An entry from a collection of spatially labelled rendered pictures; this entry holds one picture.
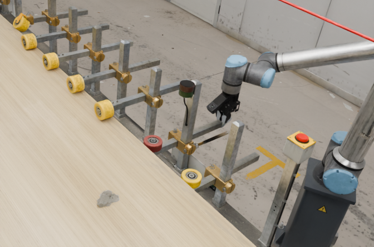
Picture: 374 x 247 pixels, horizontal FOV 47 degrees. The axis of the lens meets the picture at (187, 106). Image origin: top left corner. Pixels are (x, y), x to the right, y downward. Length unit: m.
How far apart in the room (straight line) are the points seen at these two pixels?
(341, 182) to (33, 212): 1.30
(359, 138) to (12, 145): 1.42
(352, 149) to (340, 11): 2.54
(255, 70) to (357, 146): 0.54
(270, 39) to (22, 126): 3.48
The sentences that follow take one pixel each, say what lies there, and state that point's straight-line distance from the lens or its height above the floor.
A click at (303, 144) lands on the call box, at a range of 1.44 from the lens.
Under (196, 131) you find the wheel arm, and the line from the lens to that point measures 1.98.
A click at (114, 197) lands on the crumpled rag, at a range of 1.55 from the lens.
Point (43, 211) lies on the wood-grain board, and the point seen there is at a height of 0.90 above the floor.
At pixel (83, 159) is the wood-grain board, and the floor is 0.90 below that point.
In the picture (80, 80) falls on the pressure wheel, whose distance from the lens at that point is 2.06.
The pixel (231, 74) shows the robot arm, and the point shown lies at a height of 1.13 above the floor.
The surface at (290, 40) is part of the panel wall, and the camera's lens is 4.74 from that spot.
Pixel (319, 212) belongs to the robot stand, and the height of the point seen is 0.45.
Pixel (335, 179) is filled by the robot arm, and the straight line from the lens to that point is 2.06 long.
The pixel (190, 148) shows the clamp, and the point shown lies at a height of 0.86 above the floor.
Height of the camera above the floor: 2.02
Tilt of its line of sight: 33 degrees down
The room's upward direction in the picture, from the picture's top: 9 degrees clockwise
